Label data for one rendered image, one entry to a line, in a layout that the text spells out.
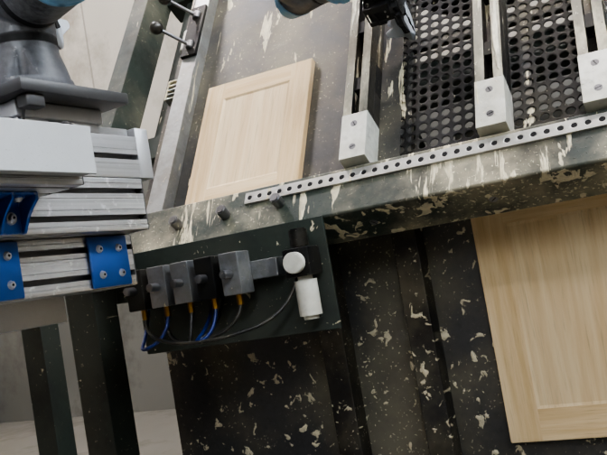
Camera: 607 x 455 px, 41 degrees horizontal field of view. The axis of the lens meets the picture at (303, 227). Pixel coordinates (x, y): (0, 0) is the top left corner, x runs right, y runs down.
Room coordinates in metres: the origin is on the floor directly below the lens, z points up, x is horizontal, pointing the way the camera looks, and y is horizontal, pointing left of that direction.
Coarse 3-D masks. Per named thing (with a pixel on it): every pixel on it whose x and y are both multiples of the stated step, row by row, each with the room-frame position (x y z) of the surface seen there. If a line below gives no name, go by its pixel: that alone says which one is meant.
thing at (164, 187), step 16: (208, 0) 2.33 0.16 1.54; (208, 16) 2.31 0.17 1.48; (208, 32) 2.29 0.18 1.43; (192, 64) 2.20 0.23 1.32; (192, 80) 2.18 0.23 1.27; (176, 96) 2.16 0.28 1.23; (192, 96) 2.16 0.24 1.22; (176, 112) 2.13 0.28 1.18; (192, 112) 2.15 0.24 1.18; (176, 128) 2.09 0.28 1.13; (176, 144) 2.06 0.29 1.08; (160, 160) 2.06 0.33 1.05; (176, 160) 2.05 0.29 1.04; (160, 176) 2.02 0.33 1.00; (176, 176) 2.04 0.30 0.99; (160, 192) 1.99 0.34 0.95; (160, 208) 1.96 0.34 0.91
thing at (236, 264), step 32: (288, 224) 1.73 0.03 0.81; (320, 224) 1.70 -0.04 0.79; (160, 256) 1.87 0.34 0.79; (192, 256) 1.84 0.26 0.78; (224, 256) 1.68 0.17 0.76; (256, 256) 1.77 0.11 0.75; (288, 256) 1.64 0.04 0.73; (320, 256) 1.70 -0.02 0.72; (128, 288) 1.76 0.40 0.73; (160, 288) 1.76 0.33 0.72; (192, 288) 1.73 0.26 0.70; (224, 288) 1.69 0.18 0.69; (256, 288) 1.77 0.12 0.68; (288, 288) 1.74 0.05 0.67; (320, 288) 1.71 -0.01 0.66; (160, 320) 1.89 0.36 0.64; (192, 320) 1.75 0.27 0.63; (224, 320) 1.81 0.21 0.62; (256, 320) 1.78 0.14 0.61; (288, 320) 1.75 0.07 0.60; (320, 320) 1.72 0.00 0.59; (160, 352) 1.89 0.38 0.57
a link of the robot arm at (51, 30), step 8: (0, 0) 1.20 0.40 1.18; (0, 8) 1.21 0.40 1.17; (8, 8) 1.20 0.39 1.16; (0, 16) 1.22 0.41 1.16; (8, 16) 1.22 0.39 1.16; (16, 16) 1.21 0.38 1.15; (0, 24) 1.23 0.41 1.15; (8, 24) 1.23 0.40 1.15; (16, 24) 1.23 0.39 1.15; (24, 24) 1.23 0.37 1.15; (32, 24) 1.23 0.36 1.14; (40, 24) 1.23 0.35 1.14; (48, 24) 1.24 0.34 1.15; (0, 32) 1.23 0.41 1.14; (48, 32) 1.26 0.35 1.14
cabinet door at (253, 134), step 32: (224, 96) 2.10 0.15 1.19; (256, 96) 2.05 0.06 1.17; (288, 96) 1.99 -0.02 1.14; (224, 128) 2.04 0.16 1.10; (256, 128) 1.99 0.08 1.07; (288, 128) 1.93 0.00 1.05; (224, 160) 1.98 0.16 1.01; (256, 160) 1.93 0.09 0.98; (288, 160) 1.87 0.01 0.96; (192, 192) 1.97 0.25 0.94; (224, 192) 1.92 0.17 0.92
